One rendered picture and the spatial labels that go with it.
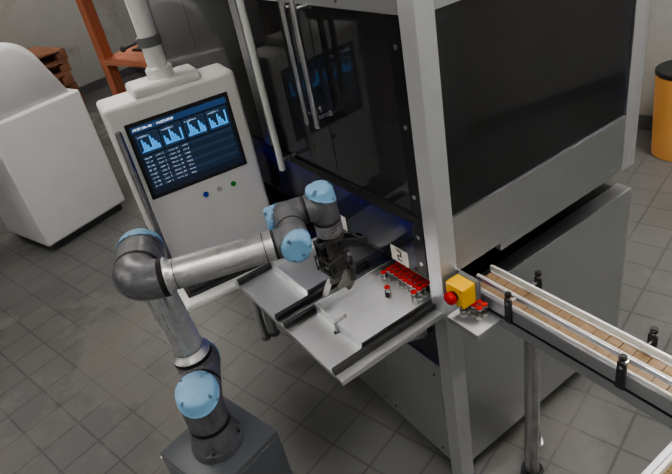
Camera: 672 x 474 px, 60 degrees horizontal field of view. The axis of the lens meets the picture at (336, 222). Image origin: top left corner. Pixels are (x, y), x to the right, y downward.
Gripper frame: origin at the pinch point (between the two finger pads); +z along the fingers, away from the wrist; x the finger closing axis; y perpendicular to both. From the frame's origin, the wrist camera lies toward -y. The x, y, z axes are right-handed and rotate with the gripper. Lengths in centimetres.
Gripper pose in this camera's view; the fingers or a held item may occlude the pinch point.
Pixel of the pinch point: (349, 284)
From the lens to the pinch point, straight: 171.1
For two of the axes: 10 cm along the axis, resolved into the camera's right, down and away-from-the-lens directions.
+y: -7.3, 4.9, -4.7
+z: 2.0, 8.1, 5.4
